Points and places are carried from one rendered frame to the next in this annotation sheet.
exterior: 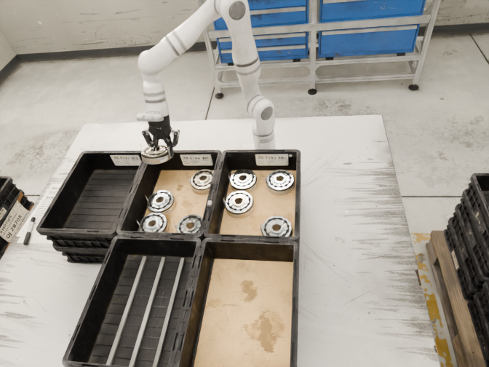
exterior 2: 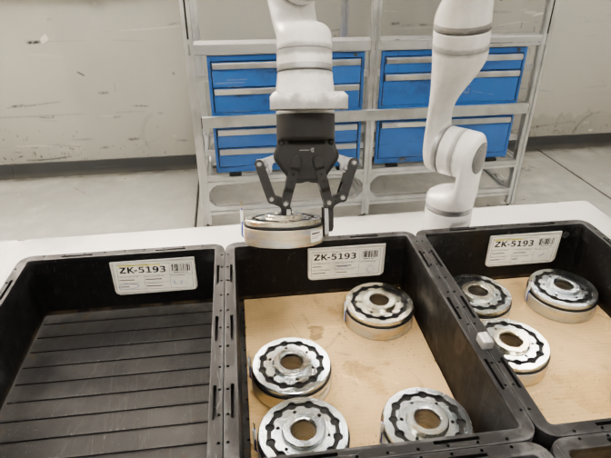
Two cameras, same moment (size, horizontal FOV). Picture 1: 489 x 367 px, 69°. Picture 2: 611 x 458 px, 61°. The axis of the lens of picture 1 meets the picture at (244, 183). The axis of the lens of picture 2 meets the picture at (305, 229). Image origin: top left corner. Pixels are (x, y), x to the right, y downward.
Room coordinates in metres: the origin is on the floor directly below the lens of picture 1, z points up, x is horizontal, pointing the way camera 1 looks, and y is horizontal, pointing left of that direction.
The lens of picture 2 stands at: (0.43, 0.49, 1.34)
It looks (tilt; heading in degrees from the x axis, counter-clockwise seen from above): 30 degrees down; 338
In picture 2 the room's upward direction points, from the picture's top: straight up
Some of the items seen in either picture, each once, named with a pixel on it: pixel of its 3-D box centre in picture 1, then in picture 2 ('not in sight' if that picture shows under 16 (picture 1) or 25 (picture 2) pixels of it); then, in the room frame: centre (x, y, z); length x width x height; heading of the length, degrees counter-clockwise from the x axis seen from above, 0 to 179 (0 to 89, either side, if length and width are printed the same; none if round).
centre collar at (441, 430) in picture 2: (190, 225); (426, 419); (0.75, 0.21, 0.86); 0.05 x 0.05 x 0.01
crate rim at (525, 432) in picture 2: (173, 190); (345, 324); (0.88, 0.26, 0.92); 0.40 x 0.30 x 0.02; 165
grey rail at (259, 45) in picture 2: not in sight; (372, 43); (2.62, -0.73, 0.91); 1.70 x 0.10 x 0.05; 76
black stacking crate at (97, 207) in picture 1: (102, 198); (105, 376); (0.95, 0.55, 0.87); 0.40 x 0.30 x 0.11; 165
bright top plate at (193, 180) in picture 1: (203, 178); (378, 303); (0.97, 0.15, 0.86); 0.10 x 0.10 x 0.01
